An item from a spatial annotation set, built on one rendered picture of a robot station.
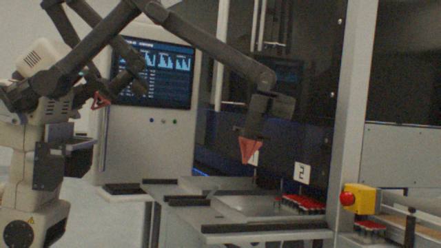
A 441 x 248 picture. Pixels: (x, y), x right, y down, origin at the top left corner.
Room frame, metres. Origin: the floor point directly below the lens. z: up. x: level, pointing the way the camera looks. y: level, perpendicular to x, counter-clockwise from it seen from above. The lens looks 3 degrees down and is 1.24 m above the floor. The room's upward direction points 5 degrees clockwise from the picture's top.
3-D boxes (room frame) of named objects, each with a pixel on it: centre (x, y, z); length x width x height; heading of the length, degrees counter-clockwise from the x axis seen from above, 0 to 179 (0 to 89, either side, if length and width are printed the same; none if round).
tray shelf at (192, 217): (1.56, -0.07, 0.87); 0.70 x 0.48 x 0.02; 24
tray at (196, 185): (1.75, -0.06, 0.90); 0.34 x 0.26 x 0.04; 114
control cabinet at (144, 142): (2.18, 0.37, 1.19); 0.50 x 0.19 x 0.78; 122
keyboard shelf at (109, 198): (2.01, 0.29, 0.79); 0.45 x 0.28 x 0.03; 122
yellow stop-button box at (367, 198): (1.26, -0.41, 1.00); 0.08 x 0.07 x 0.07; 114
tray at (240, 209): (1.44, -0.20, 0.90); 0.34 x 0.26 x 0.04; 114
